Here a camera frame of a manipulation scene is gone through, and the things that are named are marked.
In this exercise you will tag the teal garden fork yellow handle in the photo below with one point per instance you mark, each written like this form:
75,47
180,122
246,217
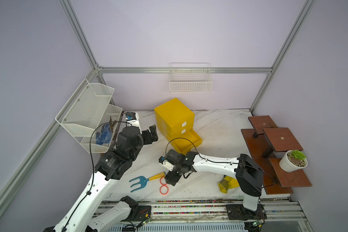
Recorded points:
141,181

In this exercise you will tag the yellow black rubber glove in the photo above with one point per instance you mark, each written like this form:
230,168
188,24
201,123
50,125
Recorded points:
227,183

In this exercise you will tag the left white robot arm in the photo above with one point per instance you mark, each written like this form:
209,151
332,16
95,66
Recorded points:
80,216

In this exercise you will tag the white wire wall basket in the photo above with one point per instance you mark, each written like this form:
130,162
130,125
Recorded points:
190,78

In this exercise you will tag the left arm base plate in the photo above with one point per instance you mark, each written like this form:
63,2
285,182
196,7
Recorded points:
138,212

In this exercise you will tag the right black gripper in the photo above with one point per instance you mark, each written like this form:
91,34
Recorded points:
169,177

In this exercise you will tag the brown wooden stepped shelf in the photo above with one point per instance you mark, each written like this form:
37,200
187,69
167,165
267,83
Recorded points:
269,146

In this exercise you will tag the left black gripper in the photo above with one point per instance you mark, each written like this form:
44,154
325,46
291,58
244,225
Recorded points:
148,140

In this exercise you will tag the blue item in shelf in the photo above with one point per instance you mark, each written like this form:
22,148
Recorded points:
105,136

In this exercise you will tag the yellow drawer cabinet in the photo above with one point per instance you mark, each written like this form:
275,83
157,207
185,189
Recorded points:
175,121

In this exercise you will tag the potted succulent white pot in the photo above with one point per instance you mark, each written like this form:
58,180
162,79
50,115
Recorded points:
293,160

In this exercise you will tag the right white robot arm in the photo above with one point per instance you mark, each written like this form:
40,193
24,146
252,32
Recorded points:
244,169

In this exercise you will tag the white mesh two-tier shelf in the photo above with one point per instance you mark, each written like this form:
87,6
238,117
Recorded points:
89,108

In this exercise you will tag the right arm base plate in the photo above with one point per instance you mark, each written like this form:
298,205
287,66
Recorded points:
238,212

